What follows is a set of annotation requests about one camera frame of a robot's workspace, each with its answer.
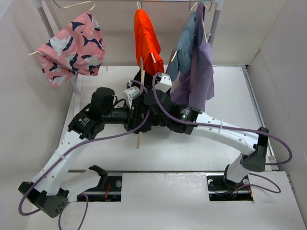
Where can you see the aluminium rail right side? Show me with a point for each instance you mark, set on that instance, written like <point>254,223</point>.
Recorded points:
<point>270,154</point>

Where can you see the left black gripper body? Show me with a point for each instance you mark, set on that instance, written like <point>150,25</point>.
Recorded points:
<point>122,115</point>

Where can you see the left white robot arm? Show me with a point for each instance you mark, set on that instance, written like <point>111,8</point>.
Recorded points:
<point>48,191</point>

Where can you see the aluminium rail front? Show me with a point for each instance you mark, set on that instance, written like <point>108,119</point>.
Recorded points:
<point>126,171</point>

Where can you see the wooden hanger under orange shorts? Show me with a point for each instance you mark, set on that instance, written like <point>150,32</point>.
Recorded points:
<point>153,57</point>

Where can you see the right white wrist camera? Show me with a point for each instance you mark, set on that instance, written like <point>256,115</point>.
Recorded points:
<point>164,83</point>

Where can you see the wooden hanger under blue shorts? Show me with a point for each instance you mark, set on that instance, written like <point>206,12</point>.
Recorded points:
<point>173,56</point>

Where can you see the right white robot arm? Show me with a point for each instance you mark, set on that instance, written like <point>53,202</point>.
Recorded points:
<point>184,119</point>

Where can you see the blue-grey shorts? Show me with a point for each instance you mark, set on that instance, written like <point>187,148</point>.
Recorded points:
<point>184,47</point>

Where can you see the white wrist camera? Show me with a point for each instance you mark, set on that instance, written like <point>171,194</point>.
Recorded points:
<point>164,83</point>
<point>132,92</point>

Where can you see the wooden hanger under pink shorts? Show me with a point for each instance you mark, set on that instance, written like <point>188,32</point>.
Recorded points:
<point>70,6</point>

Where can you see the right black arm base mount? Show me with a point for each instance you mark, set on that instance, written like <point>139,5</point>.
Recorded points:
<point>221,190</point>

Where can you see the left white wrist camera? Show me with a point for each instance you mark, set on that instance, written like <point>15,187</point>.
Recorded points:
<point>132,92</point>

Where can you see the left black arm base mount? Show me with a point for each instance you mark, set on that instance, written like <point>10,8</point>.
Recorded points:
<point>107,191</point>

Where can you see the pink bird-print shorts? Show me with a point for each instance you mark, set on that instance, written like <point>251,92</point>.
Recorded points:
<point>76,49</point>

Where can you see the lilac purple shirt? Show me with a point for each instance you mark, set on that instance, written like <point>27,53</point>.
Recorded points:
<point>196,86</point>

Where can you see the black trousers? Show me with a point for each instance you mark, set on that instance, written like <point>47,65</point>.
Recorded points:
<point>145,109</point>

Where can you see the orange shorts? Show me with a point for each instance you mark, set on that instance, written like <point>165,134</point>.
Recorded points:
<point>146,42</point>

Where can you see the wooden hanger under lilac shirt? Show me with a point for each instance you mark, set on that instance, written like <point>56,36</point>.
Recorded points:
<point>205,28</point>

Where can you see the aluminium rail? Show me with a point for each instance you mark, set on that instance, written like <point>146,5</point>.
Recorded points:
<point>126,171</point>
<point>270,154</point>

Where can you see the grey metal clothes rack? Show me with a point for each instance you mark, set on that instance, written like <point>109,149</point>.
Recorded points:
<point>192,4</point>

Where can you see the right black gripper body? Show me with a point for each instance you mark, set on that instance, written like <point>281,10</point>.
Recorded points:
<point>162,119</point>

